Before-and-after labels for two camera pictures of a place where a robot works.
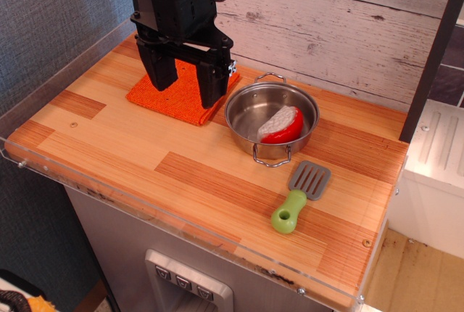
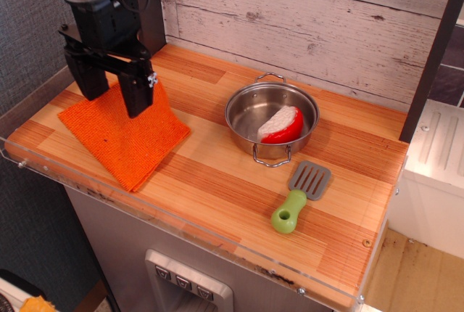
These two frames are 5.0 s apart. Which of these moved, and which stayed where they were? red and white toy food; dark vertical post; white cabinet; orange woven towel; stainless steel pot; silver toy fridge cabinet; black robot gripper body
Moved: orange woven towel; black robot gripper body
Stayed: silver toy fridge cabinet; stainless steel pot; red and white toy food; dark vertical post; white cabinet
